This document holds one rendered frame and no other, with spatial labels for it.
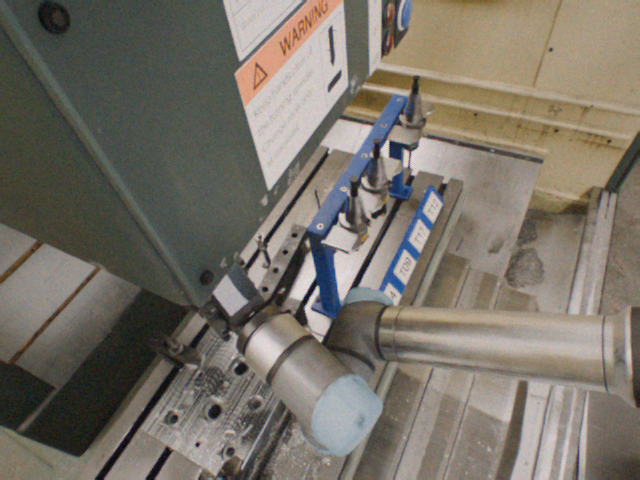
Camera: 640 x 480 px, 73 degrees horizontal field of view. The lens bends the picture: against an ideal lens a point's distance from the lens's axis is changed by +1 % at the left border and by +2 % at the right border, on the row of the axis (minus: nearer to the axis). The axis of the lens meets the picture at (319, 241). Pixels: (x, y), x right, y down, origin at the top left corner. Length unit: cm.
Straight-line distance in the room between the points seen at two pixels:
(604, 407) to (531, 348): 142
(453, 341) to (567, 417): 70
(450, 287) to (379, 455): 52
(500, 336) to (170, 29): 42
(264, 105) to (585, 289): 116
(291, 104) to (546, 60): 109
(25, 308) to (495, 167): 136
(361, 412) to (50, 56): 38
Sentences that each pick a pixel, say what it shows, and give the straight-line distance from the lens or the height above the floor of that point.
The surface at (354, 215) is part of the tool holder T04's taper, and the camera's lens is 82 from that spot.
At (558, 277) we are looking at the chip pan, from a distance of 154.
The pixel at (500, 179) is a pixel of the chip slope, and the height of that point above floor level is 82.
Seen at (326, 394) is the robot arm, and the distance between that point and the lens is 46.
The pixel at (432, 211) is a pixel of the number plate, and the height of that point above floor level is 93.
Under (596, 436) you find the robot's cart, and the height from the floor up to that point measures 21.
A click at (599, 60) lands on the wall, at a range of 138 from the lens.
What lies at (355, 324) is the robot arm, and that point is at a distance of 59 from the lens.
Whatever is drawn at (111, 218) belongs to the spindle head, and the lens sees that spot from 27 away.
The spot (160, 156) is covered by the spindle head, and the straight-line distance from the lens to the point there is 26.
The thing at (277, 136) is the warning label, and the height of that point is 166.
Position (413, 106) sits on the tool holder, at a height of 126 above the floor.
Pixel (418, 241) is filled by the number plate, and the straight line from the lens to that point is 118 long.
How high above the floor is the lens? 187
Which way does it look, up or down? 52 degrees down
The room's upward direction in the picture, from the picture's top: 10 degrees counter-clockwise
